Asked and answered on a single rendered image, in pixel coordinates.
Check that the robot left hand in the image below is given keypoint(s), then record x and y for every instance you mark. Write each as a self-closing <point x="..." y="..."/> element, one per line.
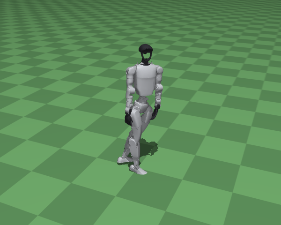
<point x="155" y="111"/>

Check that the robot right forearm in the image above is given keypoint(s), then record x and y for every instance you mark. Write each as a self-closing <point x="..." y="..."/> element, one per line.
<point x="129" y="101"/>

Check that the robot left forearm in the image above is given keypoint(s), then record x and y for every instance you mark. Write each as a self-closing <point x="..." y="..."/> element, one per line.
<point x="158" y="98"/>

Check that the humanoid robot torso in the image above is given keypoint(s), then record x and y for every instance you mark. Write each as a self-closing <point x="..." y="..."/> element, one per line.
<point x="144" y="84"/>

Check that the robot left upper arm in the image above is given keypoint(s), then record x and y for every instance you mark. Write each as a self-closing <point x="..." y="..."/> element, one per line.
<point x="158" y="86"/>

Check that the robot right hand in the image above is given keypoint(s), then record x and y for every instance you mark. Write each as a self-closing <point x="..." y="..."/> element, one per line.
<point x="128" y="118"/>

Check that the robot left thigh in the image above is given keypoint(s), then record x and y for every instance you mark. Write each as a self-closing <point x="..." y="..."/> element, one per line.
<point x="145" y="117"/>

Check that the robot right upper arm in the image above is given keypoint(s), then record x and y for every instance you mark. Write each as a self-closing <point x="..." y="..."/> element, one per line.
<point x="130" y="71"/>

